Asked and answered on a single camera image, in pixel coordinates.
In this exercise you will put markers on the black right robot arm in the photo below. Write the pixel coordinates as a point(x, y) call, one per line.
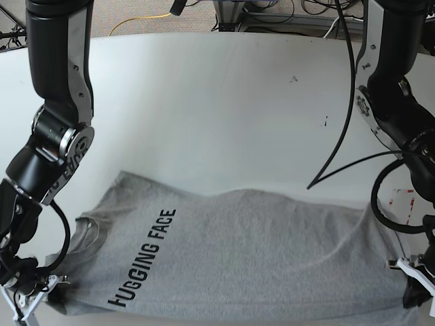
point(58, 37)

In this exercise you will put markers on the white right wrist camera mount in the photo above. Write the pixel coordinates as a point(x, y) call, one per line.
point(25, 299)

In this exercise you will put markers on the grey T-shirt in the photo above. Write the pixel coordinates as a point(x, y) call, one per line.
point(246, 255)

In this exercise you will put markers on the aluminium frame stand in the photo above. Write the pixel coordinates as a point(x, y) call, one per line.
point(228, 14)

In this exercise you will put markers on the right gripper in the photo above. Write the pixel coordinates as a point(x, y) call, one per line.
point(19, 268)

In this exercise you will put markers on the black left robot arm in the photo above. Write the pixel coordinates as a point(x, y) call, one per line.
point(392, 32)

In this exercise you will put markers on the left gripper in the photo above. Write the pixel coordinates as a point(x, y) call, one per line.
point(415, 293)

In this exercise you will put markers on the red tape rectangle marking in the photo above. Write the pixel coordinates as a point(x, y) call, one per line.
point(401, 204)

